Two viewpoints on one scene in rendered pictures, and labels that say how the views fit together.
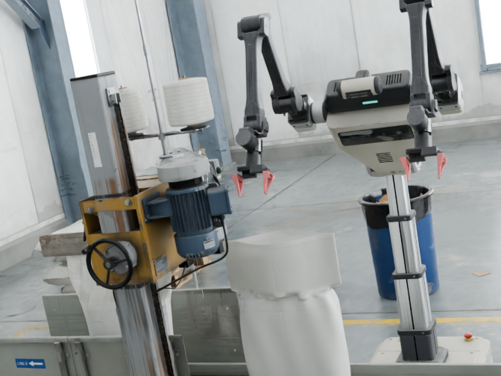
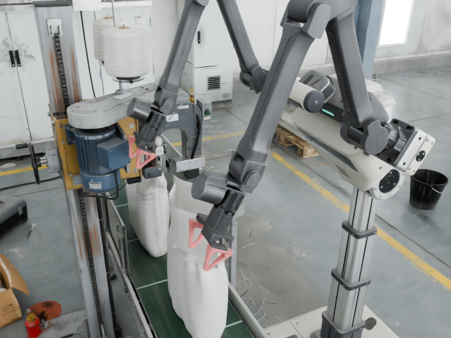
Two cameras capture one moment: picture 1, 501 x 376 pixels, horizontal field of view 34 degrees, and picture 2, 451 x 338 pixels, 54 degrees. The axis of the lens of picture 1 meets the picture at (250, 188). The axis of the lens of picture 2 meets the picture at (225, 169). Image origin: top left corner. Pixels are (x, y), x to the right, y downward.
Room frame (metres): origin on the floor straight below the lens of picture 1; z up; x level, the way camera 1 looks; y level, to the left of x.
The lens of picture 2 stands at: (1.95, -1.17, 1.96)
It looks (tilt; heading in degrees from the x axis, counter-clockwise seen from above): 27 degrees down; 40
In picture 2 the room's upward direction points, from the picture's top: 1 degrees clockwise
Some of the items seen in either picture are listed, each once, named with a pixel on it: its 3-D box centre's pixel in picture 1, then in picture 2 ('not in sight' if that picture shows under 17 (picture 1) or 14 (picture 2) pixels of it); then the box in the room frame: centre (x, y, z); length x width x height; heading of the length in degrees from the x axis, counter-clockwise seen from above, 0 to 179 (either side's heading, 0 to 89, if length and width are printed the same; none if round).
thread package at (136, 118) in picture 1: (126, 110); (110, 38); (3.08, 0.40, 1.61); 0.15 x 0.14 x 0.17; 66
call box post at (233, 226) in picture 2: not in sight; (231, 275); (3.41, -0.01, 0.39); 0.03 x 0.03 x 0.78; 66
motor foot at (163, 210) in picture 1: (163, 206); (82, 136); (2.84, 0.31, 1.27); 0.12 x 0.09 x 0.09; 156
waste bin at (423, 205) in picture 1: (402, 242); not in sight; (5.21, -0.91, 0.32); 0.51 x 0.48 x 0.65; 156
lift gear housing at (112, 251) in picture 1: (120, 257); (52, 159); (2.79, 0.48, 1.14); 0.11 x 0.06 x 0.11; 66
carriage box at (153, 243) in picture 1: (139, 229); (94, 141); (2.96, 0.43, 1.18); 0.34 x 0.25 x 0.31; 156
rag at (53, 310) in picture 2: not in sight; (44, 310); (2.78, 0.89, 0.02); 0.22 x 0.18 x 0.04; 66
